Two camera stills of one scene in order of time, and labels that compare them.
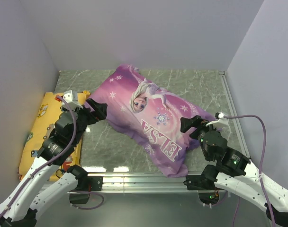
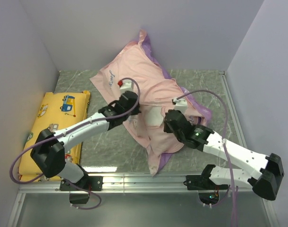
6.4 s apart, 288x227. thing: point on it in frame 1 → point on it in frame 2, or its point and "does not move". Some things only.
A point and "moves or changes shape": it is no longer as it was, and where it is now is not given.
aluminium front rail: (146, 183) does not move
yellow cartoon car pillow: (44, 122) does not move
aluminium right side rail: (232, 110) does not move
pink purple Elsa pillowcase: (151, 114) moves or changes shape
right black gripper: (186, 123) → (166, 128)
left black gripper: (99, 113) → (136, 111)
